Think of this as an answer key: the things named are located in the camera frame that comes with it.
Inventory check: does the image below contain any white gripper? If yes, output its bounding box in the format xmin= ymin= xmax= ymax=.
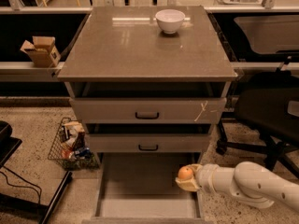
xmin=176 ymin=163 xmax=218 ymax=193

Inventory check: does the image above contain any orange fruit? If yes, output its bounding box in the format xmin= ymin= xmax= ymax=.
xmin=178 ymin=166 xmax=193 ymax=180

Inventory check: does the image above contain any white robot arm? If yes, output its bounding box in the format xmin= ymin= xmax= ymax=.
xmin=176 ymin=161 xmax=299 ymax=212

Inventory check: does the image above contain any grey bottom drawer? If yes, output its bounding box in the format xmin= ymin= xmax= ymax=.
xmin=82 ymin=152 xmax=213 ymax=224

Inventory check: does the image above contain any grey drawer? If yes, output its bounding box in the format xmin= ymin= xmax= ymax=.
xmin=82 ymin=152 xmax=213 ymax=224
xmin=86 ymin=124 xmax=211 ymax=153
xmin=68 ymin=81 xmax=228 ymax=125

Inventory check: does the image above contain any grey middle drawer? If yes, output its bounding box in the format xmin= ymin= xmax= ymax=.
xmin=86 ymin=124 xmax=211 ymax=153

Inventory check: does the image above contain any grey drawer cabinet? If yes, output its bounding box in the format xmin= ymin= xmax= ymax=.
xmin=57 ymin=5 xmax=238 ymax=224

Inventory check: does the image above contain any grey top drawer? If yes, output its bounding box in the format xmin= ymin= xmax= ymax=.
xmin=68 ymin=81 xmax=228 ymax=125

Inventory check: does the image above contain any black office chair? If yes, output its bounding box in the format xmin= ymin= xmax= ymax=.
xmin=216 ymin=63 xmax=299 ymax=177

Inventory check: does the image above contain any white ceramic bowl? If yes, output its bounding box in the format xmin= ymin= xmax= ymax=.
xmin=155 ymin=9 xmax=185 ymax=34

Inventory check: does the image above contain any black table stand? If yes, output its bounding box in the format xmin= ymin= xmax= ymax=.
xmin=0 ymin=121 xmax=72 ymax=224

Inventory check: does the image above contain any open cardboard box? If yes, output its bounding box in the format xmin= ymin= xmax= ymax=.
xmin=21 ymin=36 xmax=61 ymax=68

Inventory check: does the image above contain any wire basket with items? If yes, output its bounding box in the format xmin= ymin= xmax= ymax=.
xmin=48 ymin=118 xmax=99 ymax=171

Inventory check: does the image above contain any black cable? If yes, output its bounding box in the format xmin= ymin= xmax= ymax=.
xmin=0 ymin=164 xmax=43 ymax=205

